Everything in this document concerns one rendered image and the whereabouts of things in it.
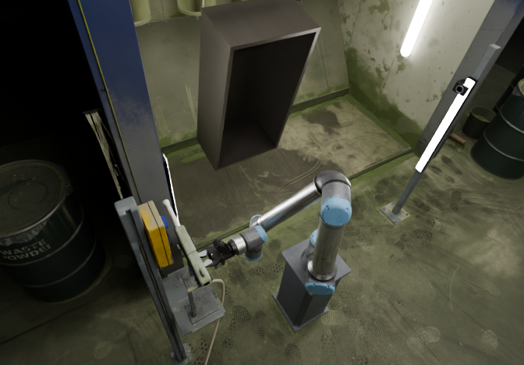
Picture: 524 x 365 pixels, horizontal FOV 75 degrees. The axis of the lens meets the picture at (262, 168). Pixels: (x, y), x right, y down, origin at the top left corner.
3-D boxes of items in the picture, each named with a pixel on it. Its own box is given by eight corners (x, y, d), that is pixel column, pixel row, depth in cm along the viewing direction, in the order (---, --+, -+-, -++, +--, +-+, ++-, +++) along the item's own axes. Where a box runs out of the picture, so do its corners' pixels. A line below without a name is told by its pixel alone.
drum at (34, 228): (14, 312, 234) (-68, 246, 170) (34, 239, 272) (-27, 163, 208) (104, 297, 245) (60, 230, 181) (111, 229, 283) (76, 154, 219)
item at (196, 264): (214, 299, 156) (211, 277, 140) (203, 304, 155) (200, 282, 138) (174, 221, 184) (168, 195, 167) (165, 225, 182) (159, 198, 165)
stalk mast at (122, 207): (175, 354, 223) (112, 202, 104) (184, 349, 226) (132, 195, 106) (178, 363, 220) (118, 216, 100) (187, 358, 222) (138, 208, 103)
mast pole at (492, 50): (391, 211, 316) (489, 44, 197) (394, 210, 318) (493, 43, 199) (394, 215, 313) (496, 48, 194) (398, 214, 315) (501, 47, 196)
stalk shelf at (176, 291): (160, 281, 177) (159, 280, 175) (200, 262, 185) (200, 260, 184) (182, 337, 159) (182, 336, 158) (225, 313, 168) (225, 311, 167)
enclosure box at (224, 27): (196, 139, 288) (201, 7, 189) (256, 118, 312) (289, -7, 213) (214, 171, 274) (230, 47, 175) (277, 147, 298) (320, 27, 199)
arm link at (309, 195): (337, 154, 144) (246, 217, 187) (336, 176, 135) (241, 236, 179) (355, 168, 148) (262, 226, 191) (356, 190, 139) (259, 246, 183)
